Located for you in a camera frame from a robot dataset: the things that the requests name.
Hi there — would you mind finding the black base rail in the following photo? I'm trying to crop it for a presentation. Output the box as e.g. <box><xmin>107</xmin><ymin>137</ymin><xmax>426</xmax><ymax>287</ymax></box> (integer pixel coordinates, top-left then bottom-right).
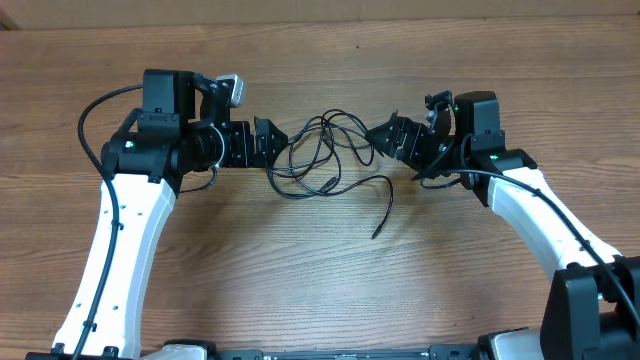
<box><xmin>214</xmin><ymin>344</ymin><xmax>490</xmax><ymax>360</ymax></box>

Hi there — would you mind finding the thin black USB-C cable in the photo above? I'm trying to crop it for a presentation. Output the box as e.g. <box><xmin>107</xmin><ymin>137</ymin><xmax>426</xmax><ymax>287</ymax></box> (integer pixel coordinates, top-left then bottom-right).
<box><xmin>286</xmin><ymin>108</ymin><xmax>386</xmax><ymax>181</ymax></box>

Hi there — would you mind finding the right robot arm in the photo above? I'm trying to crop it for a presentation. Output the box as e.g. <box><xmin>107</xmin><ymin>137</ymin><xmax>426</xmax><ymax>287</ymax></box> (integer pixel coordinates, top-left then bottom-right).
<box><xmin>365</xmin><ymin>91</ymin><xmax>639</xmax><ymax>359</ymax></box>

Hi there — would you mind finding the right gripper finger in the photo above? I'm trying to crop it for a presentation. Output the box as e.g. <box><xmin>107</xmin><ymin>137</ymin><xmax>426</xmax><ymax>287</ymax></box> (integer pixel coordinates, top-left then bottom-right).
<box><xmin>365</xmin><ymin>127</ymin><xmax>402</xmax><ymax>158</ymax></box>
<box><xmin>369</xmin><ymin>112</ymin><xmax>405</xmax><ymax>136</ymax></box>

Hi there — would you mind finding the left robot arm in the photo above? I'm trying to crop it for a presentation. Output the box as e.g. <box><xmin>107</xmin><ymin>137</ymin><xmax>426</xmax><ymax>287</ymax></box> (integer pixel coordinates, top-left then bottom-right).
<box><xmin>42</xmin><ymin>69</ymin><xmax>287</xmax><ymax>359</ymax></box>

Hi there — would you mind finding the thick black USB cable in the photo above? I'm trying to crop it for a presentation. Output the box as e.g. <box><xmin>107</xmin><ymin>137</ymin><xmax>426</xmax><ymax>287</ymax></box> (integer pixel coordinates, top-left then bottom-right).
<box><xmin>265</xmin><ymin>114</ymin><xmax>395</xmax><ymax>240</ymax></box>

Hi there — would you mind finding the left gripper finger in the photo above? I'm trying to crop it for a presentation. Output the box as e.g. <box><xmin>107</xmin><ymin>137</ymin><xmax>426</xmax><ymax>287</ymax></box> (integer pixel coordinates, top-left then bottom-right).
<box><xmin>253</xmin><ymin>144</ymin><xmax>285</xmax><ymax>168</ymax></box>
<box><xmin>254</xmin><ymin>117</ymin><xmax>288</xmax><ymax>148</ymax></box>

